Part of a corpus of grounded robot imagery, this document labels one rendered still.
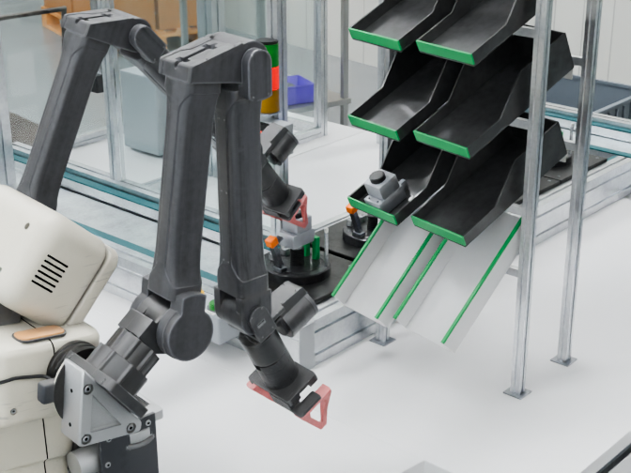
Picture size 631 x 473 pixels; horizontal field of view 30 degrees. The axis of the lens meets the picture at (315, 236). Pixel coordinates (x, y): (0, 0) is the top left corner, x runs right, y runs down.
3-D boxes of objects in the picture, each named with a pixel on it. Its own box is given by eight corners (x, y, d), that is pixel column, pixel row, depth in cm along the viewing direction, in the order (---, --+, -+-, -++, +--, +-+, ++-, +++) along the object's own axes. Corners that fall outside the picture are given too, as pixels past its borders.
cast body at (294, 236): (293, 250, 242) (293, 218, 239) (278, 244, 245) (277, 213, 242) (320, 237, 248) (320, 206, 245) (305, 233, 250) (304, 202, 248)
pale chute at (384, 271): (389, 328, 220) (376, 318, 217) (343, 305, 229) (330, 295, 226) (469, 205, 223) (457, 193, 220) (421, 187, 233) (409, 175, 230)
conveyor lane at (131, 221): (302, 356, 237) (301, 311, 233) (47, 249, 288) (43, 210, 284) (390, 309, 256) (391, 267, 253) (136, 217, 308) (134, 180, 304)
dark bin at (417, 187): (396, 226, 213) (384, 195, 209) (350, 206, 223) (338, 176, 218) (498, 137, 223) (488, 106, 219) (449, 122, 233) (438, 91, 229)
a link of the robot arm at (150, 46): (89, 29, 198) (127, 44, 191) (108, 3, 199) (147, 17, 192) (222, 160, 231) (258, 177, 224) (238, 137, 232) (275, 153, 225)
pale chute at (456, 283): (454, 354, 210) (442, 343, 207) (405, 328, 220) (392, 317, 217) (537, 224, 214) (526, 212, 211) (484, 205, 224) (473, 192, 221)
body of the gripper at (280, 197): (270, 182, 242) (253, 161, 237) (307, 193, 236) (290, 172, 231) (253, 207, 240) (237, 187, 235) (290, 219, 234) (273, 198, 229)
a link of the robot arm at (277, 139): (215, 144, 227) (244, 157, 222) (251, 99, 230) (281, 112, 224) (243, 179, 236) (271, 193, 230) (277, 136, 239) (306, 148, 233)
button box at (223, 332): (219, 345, 232) (218, 317, 230) (148, 314, 245) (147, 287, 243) (244, 333, 237) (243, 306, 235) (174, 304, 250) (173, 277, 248)
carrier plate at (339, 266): (300, 315, 233) (300, 306, 232) (216, 282, 248) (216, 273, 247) (377, 278, 250) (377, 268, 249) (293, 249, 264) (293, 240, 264)
